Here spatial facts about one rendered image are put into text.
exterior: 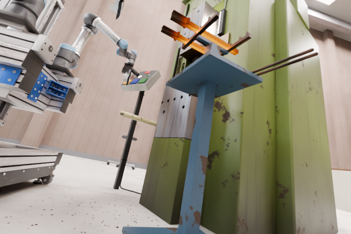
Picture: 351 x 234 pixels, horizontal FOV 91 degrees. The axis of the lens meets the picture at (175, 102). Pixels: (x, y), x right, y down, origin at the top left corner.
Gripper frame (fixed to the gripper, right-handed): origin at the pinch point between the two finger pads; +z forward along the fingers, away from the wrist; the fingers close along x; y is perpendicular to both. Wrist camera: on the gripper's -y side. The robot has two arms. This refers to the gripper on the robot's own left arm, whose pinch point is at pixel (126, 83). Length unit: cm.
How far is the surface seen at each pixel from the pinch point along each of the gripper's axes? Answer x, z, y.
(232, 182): 64, 66, -79
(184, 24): 88, -4, -33
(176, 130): 44, 42, -47
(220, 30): 49, -47, -68
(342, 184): -182, 40, -494
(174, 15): 90, -6, -27
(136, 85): -5.2, -1.6, -8.5
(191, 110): 52, 28, -53
